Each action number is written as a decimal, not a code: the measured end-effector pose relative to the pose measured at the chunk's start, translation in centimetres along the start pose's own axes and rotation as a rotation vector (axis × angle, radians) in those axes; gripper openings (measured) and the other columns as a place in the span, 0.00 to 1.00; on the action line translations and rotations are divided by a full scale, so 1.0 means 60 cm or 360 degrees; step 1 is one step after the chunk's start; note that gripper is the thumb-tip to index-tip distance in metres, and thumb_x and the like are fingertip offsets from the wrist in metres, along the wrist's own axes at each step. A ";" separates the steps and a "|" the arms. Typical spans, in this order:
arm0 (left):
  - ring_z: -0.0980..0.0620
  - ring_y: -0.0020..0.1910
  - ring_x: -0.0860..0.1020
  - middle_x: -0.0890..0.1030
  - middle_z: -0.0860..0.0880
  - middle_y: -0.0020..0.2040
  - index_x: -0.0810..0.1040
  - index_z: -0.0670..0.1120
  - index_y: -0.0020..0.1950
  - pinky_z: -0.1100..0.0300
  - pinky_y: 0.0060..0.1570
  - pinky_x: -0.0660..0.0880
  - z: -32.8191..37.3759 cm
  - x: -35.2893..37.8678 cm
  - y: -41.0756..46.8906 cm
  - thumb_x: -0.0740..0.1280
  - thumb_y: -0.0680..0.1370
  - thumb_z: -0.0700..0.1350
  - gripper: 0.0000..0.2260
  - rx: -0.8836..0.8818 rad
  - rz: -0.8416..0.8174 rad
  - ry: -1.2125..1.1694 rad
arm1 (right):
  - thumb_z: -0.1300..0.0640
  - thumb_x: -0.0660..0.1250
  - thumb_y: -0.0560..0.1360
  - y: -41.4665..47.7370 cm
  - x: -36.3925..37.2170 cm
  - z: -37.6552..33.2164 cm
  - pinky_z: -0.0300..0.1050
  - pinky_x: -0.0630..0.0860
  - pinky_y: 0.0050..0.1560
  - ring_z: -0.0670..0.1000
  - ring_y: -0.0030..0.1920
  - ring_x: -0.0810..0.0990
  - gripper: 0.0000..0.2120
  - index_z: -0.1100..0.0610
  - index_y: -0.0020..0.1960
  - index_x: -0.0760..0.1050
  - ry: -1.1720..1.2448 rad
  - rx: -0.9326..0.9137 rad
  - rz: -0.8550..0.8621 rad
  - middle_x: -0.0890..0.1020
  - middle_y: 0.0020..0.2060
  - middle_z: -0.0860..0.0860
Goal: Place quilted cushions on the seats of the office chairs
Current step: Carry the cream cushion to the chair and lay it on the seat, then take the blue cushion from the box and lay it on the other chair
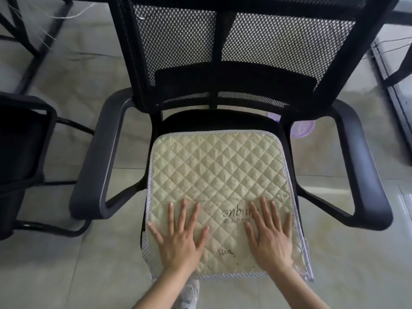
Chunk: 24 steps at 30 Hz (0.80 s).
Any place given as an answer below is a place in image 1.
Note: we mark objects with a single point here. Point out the person's right hand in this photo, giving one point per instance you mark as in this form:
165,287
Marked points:
273,241

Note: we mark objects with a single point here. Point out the person's left hand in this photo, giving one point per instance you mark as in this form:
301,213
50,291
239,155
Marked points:
180,244

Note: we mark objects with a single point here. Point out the cream quilted cushion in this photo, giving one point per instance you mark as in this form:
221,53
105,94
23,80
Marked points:
219,170

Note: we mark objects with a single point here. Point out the black mesh chair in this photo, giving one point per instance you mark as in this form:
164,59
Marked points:
19,141
96,157

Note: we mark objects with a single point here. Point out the person's left shoe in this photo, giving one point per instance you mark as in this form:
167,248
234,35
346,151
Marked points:
190,292

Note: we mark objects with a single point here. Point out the purple plastic basin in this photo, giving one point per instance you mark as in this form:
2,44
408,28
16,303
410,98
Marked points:
304,128

